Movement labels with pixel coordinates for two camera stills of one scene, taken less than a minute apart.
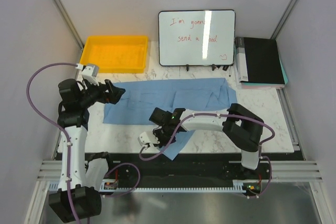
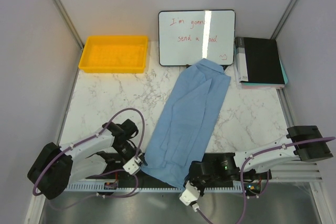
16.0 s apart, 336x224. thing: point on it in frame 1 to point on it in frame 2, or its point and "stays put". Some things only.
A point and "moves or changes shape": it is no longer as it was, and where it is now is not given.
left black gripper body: x=106 y=97 to x=138 y=152
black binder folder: x=259 y=61 stays put
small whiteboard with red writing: x=192 y=38 stays put
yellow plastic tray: x=116 y=53 stays put
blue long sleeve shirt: x=161 y=103 moves or changes shape
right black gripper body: x=164 y=136 to x=200 y=185
